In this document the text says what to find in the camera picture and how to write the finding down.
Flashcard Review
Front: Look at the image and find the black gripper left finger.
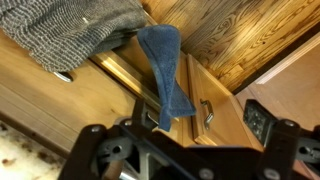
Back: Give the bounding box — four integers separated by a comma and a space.
58, 97, 183, 180

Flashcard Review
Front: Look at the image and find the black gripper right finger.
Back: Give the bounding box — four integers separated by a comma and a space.
243, 98, 320, 180

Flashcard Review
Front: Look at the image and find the blue terry towel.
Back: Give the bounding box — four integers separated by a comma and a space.
136, 23, 198, 133

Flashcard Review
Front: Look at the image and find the wooden drawer with hooks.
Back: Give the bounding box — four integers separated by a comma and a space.
0, 28, 161, 159

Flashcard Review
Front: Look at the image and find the grey knit towel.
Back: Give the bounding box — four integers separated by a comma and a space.
0, 0, 149, 74

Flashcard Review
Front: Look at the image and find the wooden sink base cabinet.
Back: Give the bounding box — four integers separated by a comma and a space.
233, 31, 320, 180

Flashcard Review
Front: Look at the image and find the metal cabinet door handle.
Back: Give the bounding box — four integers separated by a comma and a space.
199, 98, 215, 131

